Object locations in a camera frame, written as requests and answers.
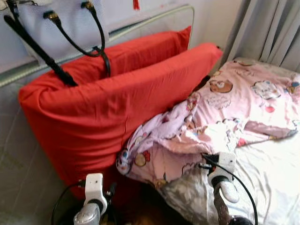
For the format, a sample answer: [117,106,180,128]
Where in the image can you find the pink cartoon print blanket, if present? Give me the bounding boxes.
[116,58,300,189]

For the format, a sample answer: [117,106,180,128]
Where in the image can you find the large red cushion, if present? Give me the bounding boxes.
[59,26,192,88]
[18,43,224,189]

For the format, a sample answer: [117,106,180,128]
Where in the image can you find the grey curtain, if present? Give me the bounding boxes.
[219,0,300,72]

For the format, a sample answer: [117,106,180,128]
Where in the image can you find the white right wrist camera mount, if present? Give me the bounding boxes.
[216,152,237,177]

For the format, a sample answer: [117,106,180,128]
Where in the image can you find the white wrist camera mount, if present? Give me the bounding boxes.
[84,173,104,203]
[216,152,237,177]

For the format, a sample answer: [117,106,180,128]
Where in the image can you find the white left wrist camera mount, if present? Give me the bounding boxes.
[84,173,104,203]

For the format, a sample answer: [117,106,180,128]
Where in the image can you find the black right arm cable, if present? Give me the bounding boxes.
[201,154,259,225]

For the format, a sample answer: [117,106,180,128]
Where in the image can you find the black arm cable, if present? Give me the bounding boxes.
[51,180,88,225]
[201,154,259,225]

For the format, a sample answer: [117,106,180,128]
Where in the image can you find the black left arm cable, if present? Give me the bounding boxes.
[51,180,88,225]

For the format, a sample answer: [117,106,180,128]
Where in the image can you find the black flat strap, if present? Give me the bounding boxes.
[4,14,78,88]

